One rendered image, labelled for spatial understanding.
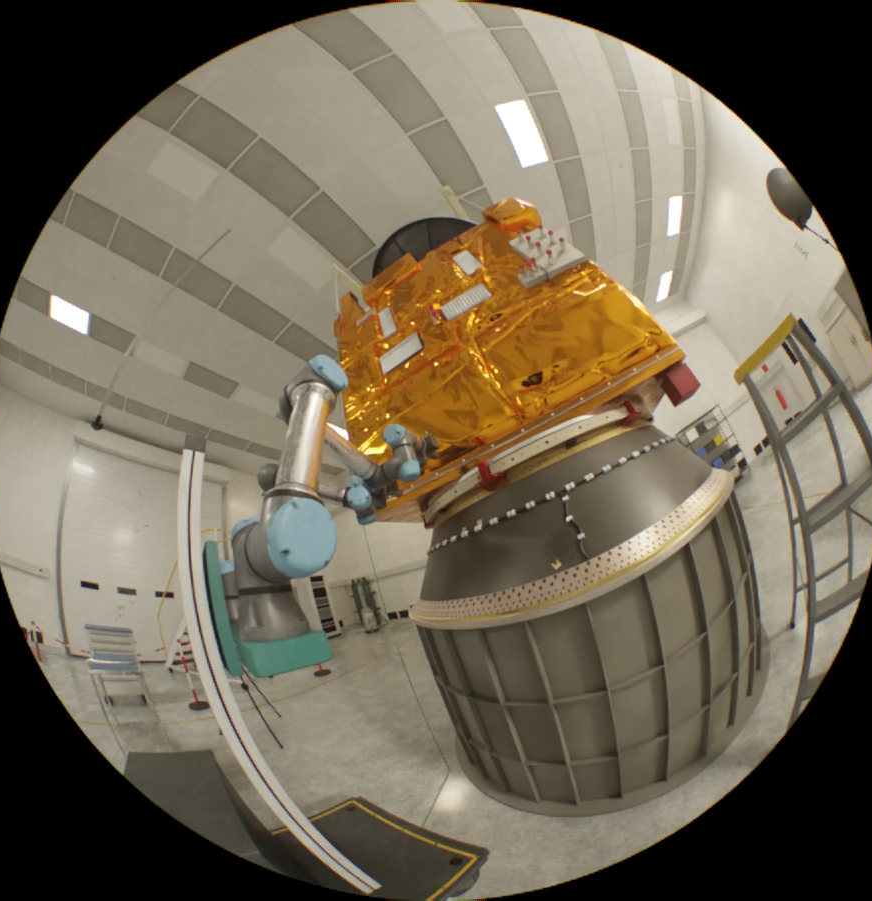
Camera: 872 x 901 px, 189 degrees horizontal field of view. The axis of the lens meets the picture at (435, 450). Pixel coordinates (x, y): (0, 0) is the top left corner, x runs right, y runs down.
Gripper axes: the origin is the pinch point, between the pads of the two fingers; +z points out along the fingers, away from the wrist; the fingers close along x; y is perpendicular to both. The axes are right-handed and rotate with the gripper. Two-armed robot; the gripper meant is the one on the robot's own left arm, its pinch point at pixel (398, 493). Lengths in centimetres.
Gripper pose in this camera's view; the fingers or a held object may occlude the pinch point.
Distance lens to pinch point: 127.5
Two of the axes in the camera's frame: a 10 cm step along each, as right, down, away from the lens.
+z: 4.9, 2.4, 8.4
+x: -8.2, 4.4, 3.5
